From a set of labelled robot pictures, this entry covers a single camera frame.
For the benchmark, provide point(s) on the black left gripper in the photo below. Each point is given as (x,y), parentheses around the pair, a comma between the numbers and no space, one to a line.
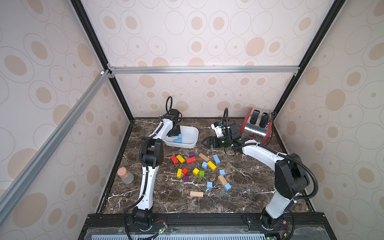
(177,132)

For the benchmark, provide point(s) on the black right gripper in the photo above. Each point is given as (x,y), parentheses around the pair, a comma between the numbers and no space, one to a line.
(214,141)

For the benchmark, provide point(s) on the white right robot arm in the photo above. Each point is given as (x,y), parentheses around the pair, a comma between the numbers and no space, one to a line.
(293,180)

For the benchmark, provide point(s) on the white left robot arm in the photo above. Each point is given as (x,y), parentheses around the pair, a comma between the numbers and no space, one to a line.
(151,155)

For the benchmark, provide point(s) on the white rectangular dish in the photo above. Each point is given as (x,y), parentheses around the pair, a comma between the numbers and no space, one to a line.
(190,138)

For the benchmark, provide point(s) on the red silver toaster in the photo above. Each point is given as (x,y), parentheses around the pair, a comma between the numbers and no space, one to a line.
(257,125)

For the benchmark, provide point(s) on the long tan block upper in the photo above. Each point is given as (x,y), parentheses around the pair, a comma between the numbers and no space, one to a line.
(204,158)

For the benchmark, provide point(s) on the long tan block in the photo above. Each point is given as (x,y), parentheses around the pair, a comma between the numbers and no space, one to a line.
(204,158)
(196,194)

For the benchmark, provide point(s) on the long yellow block right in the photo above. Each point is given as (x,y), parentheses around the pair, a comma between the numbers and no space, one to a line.
(212,165)

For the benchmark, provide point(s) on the long yellow block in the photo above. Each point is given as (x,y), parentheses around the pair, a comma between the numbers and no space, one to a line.
(180,159)
(212,165)

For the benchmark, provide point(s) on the long red block left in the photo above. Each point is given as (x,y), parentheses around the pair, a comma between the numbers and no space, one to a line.
(174,159)

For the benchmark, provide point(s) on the long red block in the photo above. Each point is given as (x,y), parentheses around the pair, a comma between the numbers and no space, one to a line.
(174,159)
(191,160)

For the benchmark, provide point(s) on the long red block middle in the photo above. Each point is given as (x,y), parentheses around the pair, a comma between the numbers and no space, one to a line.
(191,160)

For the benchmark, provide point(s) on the tan block right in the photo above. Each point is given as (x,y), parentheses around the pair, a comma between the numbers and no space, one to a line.
(222,180)

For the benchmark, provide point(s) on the long yellow block left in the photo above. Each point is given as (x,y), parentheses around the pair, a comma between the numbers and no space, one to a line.
(180,159)

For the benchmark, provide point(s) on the small yellow cube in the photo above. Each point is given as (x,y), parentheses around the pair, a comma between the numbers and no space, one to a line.
(196,171)

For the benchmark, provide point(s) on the blue cube lower right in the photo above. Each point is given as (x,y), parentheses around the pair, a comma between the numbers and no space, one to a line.
(227,187)

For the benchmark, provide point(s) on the small red cube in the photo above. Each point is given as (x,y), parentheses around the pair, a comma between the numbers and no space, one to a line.
(185,171)

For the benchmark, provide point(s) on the long tan block bottom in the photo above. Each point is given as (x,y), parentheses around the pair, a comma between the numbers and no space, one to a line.
(196,194)

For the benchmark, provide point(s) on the pink lidded glass jar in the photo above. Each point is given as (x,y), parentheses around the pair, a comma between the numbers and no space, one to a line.
(125,175)

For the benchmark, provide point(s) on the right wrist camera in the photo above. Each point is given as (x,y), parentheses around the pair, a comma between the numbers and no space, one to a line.
(219,129)

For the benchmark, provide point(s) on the silver horizontal frame bar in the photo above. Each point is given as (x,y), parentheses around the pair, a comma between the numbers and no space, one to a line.
(203,70)

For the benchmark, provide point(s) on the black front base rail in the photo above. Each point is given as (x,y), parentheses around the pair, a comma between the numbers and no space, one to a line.
(296,226)

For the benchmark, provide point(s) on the silver diagonal frame bar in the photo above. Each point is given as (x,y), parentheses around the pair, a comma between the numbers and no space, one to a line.
(23,181)

